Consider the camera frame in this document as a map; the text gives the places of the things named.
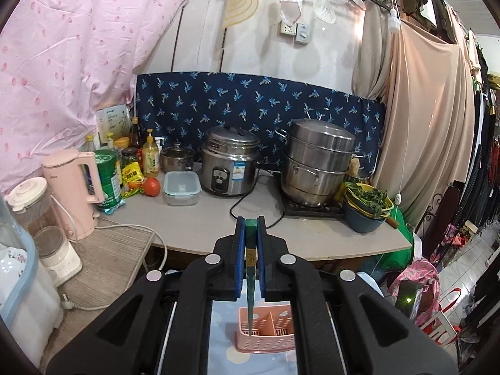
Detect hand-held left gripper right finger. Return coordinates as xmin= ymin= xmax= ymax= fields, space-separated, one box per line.
xmin=256 ymin=216 xmax=458 ymax=375

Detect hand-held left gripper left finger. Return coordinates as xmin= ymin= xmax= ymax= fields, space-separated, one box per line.
xmin=46 ymin=216 xmax=248 ymax=375

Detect green chopstick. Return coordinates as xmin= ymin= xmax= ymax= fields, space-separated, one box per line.
xmin=244 ymin=219 xmax=258 ymax=332

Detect pink perforated utensil basket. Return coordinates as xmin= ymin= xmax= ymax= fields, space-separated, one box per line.
xmin=233 ymin=307 xmax=294 ymax=354

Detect pink floral cloth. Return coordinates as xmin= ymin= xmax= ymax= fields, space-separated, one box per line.
xmin=388 ymin=260 xmax=440 ymax=325

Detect red plastic stool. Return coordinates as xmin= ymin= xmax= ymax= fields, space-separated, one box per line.
xmin=424 ymin=287 xmax=463 ymax=344

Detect black induction cooker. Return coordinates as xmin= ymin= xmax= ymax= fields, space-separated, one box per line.
xmin=279 ymin=193 xmax=346 ymax=217

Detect green bag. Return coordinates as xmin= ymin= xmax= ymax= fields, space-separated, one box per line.
xmin=375 ymin=207 xmax=415 ymax=274

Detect glass food container blue lid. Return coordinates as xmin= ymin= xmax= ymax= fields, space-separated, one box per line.
xmin=163 ymin=171 xmax=202 ymax=206

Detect stainless steel rice cooker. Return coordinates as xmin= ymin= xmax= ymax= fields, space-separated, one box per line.
xmin=201 ymin=126 xmax=262 ymax=197

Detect dark metal chair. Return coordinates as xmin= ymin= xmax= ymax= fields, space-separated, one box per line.
xmin=416 ymin=185 xmax=462 ymax=258

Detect blue planet print tablecloth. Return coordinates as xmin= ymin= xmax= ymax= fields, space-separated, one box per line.
xmin=207 ymin=301 xmax=309 ymax=375

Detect stainless steel steamer pot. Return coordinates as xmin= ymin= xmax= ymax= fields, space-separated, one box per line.
xmin=274 ymin=118 xmax=357 ymax=208

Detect leafy green vegetables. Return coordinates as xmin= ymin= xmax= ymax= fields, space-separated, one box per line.
xmin=346 ymin=183 xmax=391 ymax=217

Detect red tomato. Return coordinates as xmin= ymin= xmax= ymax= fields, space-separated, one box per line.
xmin=142 ymin=177 xmax=162 ymax=197

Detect small pot with glass lid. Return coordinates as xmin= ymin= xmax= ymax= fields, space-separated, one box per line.
xmin=160 ymin=143 xmax=196 ymax=173

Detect yellow seasoning packet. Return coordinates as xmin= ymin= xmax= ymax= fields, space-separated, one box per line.
xmin=122 ymin=162 xmax=144 ymax=198

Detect dark lid glass jar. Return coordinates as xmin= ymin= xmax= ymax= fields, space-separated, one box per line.
xmin=121 ymin=147 xmax=139 ymax=168

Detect green tin can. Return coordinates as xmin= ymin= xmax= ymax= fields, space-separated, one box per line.
xmin=95 ymin=149 xmax=126 ymax=213

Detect navy leaf print cloth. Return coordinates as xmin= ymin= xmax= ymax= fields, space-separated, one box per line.
xmin=135 ymin=71 xmax=387 ymax=176

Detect dark sauce bottle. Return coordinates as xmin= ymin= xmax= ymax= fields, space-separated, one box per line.
xmin=130 ymin=117 xmax=142 ymax=149

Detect small white food chopper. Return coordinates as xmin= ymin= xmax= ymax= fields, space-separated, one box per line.
xmin=33 ymin=225 xmax=83 ymax=288

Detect pink electric kettle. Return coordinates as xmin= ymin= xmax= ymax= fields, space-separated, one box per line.
xmin=42 ymin=149 xmax=105 ymax=240

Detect white carton box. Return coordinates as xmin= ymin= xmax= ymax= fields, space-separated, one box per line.
xmin=96 ymin=105 xmax=131 ymax=145

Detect row of hanging clothes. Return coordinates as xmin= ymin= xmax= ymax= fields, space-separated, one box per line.
xmin=398 ymin=0 xmax=500 ymax=243

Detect beige hanging cloth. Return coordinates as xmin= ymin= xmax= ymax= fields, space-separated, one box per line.
xmin=371 ymin=19 xmax=479 ymax=227

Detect white lid blender jug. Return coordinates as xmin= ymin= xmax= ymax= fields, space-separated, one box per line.
xmin=6 ymin=177 xmax=53 ymax=237

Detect white storage box blue lid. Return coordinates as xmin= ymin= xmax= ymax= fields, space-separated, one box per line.
xmin=0 ymin=195 xmax=65 ymax=360

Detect grey hanging cloth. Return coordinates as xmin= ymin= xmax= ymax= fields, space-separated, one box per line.
xmin=352 ymin=0 xmax=395 ymax=100

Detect white strainer ladle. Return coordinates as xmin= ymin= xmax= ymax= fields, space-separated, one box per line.
xmin=312 ymin=0 xmax=338 ymax=24

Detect pink printed curtain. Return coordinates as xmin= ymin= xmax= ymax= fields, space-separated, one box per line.
xmin=0 ymin=0 xmax=195 ymax=196

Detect white light bulb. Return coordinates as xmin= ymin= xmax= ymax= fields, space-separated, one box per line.
xmin=387 ymin=0 xmax=403 ymax=36

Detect black power cord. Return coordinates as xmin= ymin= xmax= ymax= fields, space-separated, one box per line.
xmin=230 ymin=193 xmax=286 ymax=229

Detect white power cable with plug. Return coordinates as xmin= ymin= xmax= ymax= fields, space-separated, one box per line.
xmin=58 ymin=219 xmax=168 ymax=311

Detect white wall switch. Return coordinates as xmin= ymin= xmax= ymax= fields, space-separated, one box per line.
xmin=295 ymin=22 xmax=313 ymax=44

